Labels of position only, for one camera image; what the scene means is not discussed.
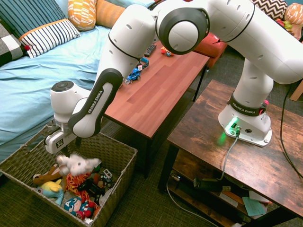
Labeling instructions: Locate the plain orange pillow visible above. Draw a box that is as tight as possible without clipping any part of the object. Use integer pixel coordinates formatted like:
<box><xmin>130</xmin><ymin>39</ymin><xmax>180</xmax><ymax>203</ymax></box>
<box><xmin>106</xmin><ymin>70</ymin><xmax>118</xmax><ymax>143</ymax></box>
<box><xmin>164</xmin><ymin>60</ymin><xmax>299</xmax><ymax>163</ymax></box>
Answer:
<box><xmin>95</xmin><ymin>0</ymin><xmax>126</xmax><ymax>29</ymax></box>

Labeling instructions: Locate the black remote control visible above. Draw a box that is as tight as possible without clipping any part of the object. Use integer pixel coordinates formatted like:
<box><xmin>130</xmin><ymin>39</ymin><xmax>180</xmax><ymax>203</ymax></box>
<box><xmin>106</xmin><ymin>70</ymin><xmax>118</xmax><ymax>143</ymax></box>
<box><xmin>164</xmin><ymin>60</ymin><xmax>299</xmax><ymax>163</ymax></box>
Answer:
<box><xmin>143</xmin><ymin>44</ymin><xmax>158</xmax><ymax>57</ymax></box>

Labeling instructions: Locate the small orange red toy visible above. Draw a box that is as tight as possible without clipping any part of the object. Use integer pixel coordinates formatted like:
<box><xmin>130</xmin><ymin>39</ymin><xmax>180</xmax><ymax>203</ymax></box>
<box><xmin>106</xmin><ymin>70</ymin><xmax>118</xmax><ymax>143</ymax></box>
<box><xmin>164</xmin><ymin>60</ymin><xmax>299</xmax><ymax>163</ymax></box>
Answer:
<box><xmin>160</xmin><ymin>46</ymin><xmax>175</xmax><ymax>57</ymax></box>

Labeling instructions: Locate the white stuffed toy animal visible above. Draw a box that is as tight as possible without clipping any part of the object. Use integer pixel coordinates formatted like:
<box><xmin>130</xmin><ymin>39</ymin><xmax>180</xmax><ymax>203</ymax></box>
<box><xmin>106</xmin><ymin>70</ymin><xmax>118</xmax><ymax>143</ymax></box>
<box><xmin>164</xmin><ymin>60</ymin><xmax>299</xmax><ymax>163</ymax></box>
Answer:
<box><xmin>56</xmin><ymin>153</ymin><xmax>102</xmax><ymax>177</ymax></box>

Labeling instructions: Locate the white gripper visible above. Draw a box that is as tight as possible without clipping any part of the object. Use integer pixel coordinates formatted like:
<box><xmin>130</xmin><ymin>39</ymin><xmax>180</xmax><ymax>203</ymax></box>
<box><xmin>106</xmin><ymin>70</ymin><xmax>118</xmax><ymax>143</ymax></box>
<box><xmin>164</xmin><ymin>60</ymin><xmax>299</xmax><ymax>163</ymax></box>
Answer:
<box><xmin>44</xmin><ymin>130</ymin><xmax>82</xmax><ymax>158</ymax></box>

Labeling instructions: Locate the light wooden furniture leg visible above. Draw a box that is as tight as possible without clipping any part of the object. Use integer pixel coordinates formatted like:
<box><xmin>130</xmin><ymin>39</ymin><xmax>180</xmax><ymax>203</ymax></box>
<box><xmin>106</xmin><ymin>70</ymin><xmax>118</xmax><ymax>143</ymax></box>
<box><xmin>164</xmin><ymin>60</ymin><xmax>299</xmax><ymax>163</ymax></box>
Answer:
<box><xmin>290</xmin><ymin>79</ymin><xmax>303</xmax><ymax>102</ymax></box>

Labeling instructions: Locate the grey woven basket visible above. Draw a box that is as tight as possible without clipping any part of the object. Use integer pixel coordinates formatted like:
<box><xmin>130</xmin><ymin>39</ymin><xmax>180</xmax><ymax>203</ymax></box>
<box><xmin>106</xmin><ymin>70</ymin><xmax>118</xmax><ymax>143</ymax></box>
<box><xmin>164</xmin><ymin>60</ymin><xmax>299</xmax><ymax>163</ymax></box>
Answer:
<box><xmin>0</xmin><ymin>125</ymin><xmax>138</xmax><ymax>227</ymax></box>

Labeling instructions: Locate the red wooden table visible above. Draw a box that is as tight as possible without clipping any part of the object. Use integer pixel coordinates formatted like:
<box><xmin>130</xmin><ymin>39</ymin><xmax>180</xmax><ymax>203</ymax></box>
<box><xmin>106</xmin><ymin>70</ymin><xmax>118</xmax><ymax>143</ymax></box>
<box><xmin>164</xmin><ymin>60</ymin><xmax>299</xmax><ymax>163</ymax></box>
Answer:
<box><xmin>101</xmin><ymin>41</ymin><xmax>211</xmax><ymax>179</ymax></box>

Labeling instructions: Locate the small grey toy car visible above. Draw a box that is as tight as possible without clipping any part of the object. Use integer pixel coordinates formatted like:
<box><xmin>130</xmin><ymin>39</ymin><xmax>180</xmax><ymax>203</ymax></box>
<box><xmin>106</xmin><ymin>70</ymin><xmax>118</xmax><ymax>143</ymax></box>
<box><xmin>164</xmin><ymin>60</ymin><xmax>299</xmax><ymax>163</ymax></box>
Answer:
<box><xmin>100</xmin><ymin>169</ymin><xmax>114</xmax><ymax>184</ymax></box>

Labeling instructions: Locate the blue police toy car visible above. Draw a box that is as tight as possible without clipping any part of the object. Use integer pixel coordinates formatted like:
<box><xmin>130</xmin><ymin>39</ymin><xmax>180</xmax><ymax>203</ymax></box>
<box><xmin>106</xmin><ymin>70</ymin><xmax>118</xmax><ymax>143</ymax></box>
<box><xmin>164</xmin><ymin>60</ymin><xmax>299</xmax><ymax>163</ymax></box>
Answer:
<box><xmin>125</xmin><ymin>67</ymin><xmax>142</xmax><ymax>85</ymax></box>

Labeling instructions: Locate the orange flame pattern plush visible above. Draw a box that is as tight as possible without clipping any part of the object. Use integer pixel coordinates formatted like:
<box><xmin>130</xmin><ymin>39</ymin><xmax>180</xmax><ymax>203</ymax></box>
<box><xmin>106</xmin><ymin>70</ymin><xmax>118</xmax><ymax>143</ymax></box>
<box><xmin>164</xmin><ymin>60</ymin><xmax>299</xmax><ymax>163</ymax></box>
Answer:
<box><xmin>62</xmin><ymin>172</ymin><xmax>92</xmax><ymax>201</ymax></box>

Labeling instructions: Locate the white cable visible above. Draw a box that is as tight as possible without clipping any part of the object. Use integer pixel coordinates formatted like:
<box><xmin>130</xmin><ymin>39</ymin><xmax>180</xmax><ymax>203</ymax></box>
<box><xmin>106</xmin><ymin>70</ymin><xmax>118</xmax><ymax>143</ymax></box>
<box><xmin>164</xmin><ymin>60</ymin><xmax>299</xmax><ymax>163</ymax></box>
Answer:
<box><xmin>165</xmin><ymin>176</ymin><xmax>221</xmax><ymax>227</ymax></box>

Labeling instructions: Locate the black plastic toy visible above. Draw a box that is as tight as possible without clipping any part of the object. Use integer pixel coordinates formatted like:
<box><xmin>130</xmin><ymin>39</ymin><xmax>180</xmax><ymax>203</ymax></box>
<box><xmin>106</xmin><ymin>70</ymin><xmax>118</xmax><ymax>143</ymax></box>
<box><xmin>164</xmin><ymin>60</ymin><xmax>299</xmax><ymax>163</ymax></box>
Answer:
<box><xmin>78</xmin><ymin>178</ymin><xmax>106</xmax><ymax>201</ymax></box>

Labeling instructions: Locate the black cable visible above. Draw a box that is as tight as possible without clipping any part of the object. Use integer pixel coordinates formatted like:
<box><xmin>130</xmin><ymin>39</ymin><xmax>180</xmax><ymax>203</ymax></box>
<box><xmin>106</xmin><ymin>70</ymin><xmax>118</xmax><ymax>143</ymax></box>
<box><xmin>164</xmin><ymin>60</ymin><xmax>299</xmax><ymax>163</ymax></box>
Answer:
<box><xmin>280</xmin><ymin>84</ymin><xmax>303</xmax><ymax>179</ymax></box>

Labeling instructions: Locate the Captain America plush toy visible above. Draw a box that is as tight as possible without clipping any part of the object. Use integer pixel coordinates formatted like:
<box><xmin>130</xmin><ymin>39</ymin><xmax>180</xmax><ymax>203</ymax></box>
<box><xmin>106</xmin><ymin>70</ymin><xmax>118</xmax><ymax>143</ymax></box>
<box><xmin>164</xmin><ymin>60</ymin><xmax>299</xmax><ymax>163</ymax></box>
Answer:
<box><xmin>63</xmin><ymin>196</ymin><xmax>99</xmax><ymax>220</ymax></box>

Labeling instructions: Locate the dark teal striped pillow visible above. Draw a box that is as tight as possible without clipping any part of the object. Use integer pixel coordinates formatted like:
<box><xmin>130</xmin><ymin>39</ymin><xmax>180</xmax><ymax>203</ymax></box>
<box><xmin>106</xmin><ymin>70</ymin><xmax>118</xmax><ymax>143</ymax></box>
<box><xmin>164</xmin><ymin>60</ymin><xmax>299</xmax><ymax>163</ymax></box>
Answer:
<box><xmin>0</xmin><ymin>0</ymin><xmax>68</xmax><ymax>40</ymax></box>

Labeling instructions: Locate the rustic brown wooden table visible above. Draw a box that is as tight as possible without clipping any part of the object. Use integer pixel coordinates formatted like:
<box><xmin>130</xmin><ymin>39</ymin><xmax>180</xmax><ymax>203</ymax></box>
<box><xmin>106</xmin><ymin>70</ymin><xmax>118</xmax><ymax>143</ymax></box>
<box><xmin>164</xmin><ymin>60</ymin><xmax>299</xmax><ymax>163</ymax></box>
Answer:
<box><xmin>158</xmin><ymin>79</ymin><xmax>303</xmax><ymax>227</ymax></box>

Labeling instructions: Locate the light blue bed sheet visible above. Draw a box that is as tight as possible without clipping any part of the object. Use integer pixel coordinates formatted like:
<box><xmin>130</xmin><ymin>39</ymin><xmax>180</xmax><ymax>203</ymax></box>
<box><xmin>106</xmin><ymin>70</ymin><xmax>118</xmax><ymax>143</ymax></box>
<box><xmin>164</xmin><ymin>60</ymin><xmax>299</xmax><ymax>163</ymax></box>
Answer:
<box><xmin>0</xmin><ymin>25</ymin><xmax>114</xmax><ymax>164</ymax></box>

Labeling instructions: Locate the black white chevron pillow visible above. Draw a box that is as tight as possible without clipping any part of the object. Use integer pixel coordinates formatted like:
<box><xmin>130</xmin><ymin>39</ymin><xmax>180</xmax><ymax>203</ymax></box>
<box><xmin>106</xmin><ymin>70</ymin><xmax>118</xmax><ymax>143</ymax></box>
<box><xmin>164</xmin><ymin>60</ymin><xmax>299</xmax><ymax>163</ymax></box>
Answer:
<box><xmin>250</xmin><ymin>0</ymin><xmax>288</xmax><ymax>21</ymax></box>

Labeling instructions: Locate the black power adapter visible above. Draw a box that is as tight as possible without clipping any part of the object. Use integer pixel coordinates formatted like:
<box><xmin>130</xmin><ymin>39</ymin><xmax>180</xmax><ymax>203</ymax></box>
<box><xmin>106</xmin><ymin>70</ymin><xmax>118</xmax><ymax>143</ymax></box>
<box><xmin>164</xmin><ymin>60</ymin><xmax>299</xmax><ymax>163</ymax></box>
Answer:
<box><xmin>193</xmin><ymin>177</ymin><xmax>224</xmax><ymax>192</ymax></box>

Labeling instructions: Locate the orange white patterned pillow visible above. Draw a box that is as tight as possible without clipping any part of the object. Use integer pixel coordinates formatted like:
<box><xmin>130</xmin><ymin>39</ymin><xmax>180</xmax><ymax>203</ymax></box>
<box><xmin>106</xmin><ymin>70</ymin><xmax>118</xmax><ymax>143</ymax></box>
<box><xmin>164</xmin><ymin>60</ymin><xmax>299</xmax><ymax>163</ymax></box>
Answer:
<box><xmin>68</xmin><ymin>0</ymin><xmax>98</xmax><ymax>32</ymax></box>

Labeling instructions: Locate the red ottoman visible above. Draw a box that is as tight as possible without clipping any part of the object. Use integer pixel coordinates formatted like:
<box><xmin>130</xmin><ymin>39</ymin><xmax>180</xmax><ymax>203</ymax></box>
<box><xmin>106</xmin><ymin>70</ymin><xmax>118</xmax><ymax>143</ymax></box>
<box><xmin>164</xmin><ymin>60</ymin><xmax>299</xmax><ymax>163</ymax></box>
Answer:
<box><xmin>193</xmin><ymin>33</ymin><xmax>228</xmax><ymax>69</ymax></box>

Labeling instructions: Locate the grey plush toy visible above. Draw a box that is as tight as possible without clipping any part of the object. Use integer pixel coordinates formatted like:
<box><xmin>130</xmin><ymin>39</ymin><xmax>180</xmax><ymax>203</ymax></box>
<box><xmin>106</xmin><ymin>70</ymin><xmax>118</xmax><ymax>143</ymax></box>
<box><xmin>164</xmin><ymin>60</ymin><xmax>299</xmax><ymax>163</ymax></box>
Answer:
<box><xmin>99</xmin><ymin>188</ymin><xmax>113</xmax><ymax>205</ymax></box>

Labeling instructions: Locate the teal paper notebook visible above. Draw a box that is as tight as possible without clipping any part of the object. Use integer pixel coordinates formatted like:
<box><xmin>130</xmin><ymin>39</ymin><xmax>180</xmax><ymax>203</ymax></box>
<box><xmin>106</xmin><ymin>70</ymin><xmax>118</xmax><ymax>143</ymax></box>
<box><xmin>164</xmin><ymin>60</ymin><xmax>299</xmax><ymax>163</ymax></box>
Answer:
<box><xmin>241</xmin><ymin>196</ymin><xmax>268</xmax><ymax>217</ymax></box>

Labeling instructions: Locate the black white checked pillow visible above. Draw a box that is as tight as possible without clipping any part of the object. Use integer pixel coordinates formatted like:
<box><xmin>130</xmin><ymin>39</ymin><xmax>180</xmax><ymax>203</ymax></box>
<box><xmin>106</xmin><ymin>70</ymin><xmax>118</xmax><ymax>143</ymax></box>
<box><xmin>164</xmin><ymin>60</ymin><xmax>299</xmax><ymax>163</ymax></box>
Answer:
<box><xmin>0</xmin><ymin>22</ymin><xmax>29</xmax><ymax>68</ymax></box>

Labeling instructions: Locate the round orange patterned cushion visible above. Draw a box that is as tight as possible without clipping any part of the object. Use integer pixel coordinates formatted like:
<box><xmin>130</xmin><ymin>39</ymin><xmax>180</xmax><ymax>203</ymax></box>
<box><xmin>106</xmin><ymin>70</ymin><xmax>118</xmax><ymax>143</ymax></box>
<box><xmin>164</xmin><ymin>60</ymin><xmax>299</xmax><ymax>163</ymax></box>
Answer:
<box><xmin>284</xmin><ymin>2</ymin><xmax>303</xmax><ymax>26</ymax></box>

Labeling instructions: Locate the brown deer plush toy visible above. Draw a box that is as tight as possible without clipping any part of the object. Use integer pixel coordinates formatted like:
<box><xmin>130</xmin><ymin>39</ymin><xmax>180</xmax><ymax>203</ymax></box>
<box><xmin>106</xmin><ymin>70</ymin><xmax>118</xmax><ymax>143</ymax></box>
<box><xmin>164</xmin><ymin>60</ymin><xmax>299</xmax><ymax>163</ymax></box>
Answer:
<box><xmin>32</xmin><ymin>164</ymin><xmax>67</xmax><ymax>185</ymax></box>

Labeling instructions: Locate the white paper sheet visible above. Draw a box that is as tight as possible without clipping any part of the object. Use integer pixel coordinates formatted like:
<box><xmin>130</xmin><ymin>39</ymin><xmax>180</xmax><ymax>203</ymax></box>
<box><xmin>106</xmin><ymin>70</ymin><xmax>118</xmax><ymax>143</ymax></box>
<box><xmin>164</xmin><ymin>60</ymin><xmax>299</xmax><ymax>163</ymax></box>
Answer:
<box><xmin>219</xmin><ymin>191</ymin><xmax>240</xmax><ymax>208</ymax></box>

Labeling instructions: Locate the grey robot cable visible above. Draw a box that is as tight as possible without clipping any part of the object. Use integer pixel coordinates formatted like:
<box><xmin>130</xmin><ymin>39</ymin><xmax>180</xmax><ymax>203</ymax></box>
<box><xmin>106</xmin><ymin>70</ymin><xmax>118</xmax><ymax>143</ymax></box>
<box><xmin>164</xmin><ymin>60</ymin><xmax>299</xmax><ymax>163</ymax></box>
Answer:
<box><xmin>216</xmin><ymin>127</ymin><xmax>241</xmax><ymax>182</ymax></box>

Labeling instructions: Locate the blue yellow pony plush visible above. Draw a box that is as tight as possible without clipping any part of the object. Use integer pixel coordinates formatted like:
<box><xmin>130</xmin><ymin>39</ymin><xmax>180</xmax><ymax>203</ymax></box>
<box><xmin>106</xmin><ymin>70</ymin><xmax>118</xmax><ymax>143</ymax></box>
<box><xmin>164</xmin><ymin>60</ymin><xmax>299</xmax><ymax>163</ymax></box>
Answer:
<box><xmin>36</xmin><ymin>179</ymin><xmax>64</xmax><ymax>206</ymax></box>

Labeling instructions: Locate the bowl of fruit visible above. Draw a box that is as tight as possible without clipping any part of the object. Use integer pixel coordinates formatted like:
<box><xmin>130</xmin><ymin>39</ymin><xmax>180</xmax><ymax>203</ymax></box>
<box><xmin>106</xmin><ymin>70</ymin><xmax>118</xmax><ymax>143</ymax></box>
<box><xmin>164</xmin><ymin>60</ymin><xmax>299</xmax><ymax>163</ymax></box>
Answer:
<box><xmin>276</xmin><ymin>18</ymin><xmax>294</xmax><ymax>31</ymax></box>

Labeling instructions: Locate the dark blue toy with tag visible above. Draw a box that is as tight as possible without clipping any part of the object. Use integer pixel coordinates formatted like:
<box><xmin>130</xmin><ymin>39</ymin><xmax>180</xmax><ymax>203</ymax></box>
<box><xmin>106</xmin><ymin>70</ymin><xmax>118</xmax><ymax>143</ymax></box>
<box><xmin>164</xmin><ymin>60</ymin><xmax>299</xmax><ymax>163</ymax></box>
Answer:
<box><xmin>138</xmin><ymin>57</ymin><xmax>150</xmax><ymax>71</ymax></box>

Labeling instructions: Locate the white navy striped pillow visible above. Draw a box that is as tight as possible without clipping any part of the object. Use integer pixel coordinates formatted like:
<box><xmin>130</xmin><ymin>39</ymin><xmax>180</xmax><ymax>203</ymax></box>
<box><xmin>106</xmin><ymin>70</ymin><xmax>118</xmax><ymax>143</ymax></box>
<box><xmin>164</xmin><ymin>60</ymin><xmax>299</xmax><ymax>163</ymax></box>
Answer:
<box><xmin>18</xmin><ymin>18</ymin><xmax>81</xmax><ymax>59</ymax></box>

